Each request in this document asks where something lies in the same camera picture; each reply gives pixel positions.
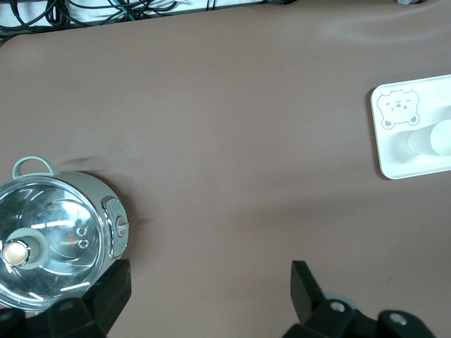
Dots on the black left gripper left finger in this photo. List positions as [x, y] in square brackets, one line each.
[112, 288]

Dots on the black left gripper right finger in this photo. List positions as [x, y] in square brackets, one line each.
[303, 292]

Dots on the white plastic cup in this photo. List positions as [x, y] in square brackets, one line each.
[423, 141]

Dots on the cream tray with bear print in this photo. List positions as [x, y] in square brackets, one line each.
[394, 155]

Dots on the glass pot lid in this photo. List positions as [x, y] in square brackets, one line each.
[53, 225]

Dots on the green electric cooking pot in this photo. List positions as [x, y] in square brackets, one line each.
[91, 183]

